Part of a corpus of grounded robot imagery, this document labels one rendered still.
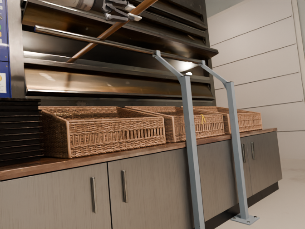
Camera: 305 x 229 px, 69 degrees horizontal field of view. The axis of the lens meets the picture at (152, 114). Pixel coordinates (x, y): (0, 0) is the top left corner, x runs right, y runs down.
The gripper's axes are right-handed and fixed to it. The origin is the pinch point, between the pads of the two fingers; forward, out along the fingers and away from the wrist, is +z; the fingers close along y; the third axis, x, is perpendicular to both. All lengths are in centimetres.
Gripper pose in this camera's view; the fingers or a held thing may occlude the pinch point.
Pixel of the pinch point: (133, 13)
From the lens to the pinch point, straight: 109.7
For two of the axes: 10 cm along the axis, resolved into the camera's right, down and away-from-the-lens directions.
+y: 0.9, 9.9, -0.6
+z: 7.6, -0.3, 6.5
